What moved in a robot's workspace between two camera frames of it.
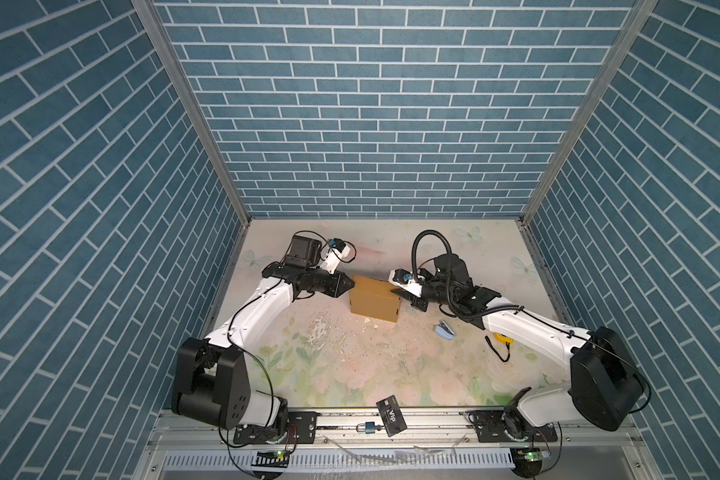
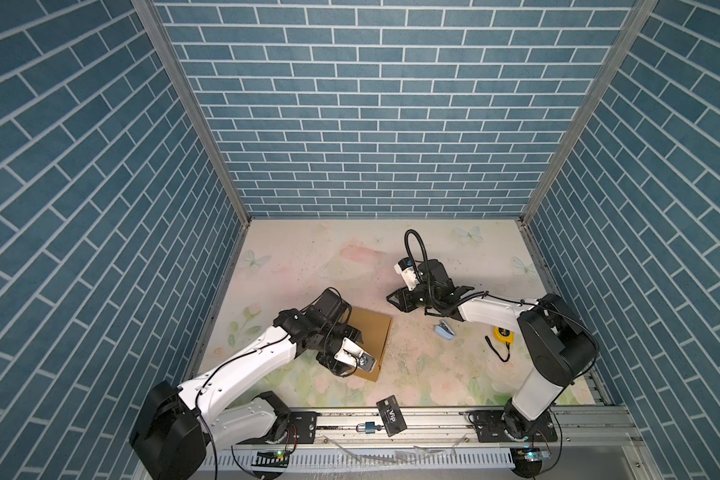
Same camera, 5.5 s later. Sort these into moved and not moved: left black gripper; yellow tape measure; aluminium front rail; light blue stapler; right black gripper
Moved: left black gripper
Not moved: aluminium front rail; right black gripper; yellow tape measure; light blue stapler
